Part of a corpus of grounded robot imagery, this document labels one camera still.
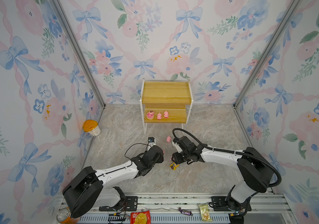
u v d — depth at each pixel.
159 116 0.90
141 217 0.69
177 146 0.73
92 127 0.95
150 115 0.89
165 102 0.76
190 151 0.68
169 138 0.97
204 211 0.70
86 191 0.41
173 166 0.85
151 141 0.76
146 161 0.65
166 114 0.90
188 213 0.70
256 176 0.45
